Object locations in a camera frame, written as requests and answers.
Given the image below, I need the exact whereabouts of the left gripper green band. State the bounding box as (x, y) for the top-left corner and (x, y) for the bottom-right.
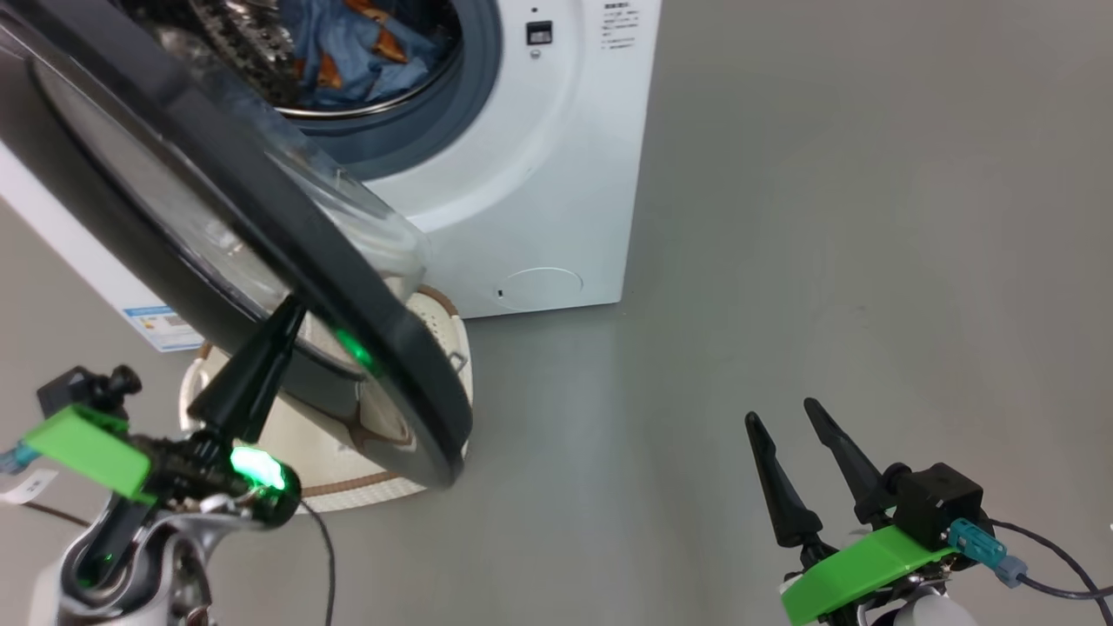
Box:
(22, 303), (307, 531)

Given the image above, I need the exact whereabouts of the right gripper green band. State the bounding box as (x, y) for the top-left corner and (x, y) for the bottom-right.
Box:
(744, 398), (962, 626)

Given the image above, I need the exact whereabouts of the black round washing machine door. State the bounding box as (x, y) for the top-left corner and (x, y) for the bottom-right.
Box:
(0, 0), (475, 489)

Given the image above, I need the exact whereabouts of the blue garment with orange print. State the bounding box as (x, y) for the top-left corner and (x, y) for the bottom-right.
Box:
(348, 0), (453, 101)
(278, 0), (392, 107)

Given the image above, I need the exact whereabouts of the cream perforated laundry basket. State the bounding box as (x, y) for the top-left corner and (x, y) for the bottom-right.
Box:
(178, 285), (475, 514)

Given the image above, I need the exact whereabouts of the white washing machine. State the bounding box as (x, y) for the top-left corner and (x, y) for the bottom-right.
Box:
(0, 0), (663, 353)

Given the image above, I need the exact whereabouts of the blue energy label sticker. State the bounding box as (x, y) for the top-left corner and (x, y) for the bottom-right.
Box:
(122, 304), (205, 353)

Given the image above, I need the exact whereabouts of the teal right camera cable plug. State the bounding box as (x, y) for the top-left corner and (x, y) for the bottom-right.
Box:
(948, 519), (1029, 588)

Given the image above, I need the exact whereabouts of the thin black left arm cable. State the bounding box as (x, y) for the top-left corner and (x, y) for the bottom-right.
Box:
(300, 504), (338, 626)

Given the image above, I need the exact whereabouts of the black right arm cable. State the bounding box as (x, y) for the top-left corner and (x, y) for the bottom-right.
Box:
(987, 520), (1113, 603)

